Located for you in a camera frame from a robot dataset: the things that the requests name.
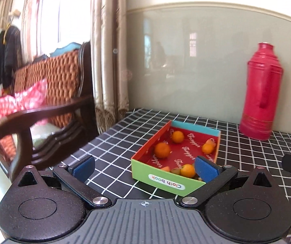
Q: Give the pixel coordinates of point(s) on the small orange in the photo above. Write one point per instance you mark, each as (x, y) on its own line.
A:
(177, 136)
(162, 150)
(207, 148)
(188, 170)

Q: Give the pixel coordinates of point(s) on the orange woven chair cushion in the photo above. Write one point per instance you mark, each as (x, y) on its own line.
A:
(58, 81)

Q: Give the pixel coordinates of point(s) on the dark hanging coats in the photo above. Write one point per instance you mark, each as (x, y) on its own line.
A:
(8, 53)

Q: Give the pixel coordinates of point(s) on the blue cloth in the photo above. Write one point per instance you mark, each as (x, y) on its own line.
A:
(65, 48)

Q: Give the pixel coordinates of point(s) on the dark wooden armchair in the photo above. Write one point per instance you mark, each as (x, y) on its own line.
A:
(46, 111)

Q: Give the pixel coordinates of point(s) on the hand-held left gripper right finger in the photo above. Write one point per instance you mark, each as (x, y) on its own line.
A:
(206, 169)

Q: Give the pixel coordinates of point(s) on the black white checked tablecloth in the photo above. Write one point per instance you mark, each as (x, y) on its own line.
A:
(249, 155)

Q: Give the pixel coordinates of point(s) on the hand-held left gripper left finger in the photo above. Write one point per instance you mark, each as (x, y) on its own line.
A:
(84, 168)

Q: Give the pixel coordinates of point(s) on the pink patterned pillow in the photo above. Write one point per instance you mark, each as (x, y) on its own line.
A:
(25, 99)

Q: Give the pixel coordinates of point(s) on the colourful cardboard box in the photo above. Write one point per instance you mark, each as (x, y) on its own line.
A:
(160, 178)

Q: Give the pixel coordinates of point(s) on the beige curtain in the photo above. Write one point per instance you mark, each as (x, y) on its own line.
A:
(109, 56)

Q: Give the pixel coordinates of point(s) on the small green fruit piece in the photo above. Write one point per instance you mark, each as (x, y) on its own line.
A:
(177, 171)

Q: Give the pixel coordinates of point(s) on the red thermos flask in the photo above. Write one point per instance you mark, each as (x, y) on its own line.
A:
(260, 89)

